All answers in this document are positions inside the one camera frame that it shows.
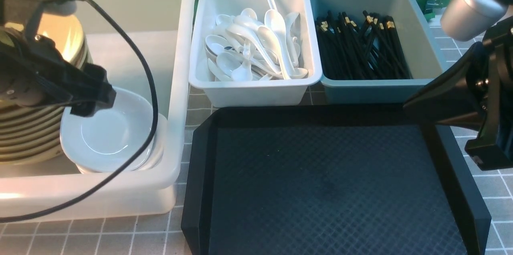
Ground blue chopstick bin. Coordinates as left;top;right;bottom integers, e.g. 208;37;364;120
310;0;444;104

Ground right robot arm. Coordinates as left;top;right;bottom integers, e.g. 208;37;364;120
403;0;513;170

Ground stack of olive noodle bowls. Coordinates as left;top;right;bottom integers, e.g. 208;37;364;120
0;13;92;164

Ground pile of white spoons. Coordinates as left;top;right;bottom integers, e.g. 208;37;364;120
204;0;309;81

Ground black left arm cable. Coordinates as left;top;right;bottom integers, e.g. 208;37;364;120
0;0;159;223

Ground black serving tray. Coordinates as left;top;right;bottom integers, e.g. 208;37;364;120
181;105;491;255

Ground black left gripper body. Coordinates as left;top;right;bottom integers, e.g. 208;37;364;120
1;2;117;117

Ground white spoon bin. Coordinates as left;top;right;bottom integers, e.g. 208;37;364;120
189;0;322;108

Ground large white plastic tub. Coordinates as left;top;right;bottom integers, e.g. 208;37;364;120
0;0;197;223

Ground stacked white square dishes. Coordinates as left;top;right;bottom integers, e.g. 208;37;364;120
71;114;167;174

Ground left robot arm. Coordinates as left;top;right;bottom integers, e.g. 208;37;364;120
1;0;117;117

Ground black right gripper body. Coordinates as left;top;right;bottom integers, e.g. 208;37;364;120
403;17;513;171

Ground white square sauce dish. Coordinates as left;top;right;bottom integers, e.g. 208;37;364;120
60;88;153;172

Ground pile of black chopsticks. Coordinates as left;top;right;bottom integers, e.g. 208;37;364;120
315;11;413;80

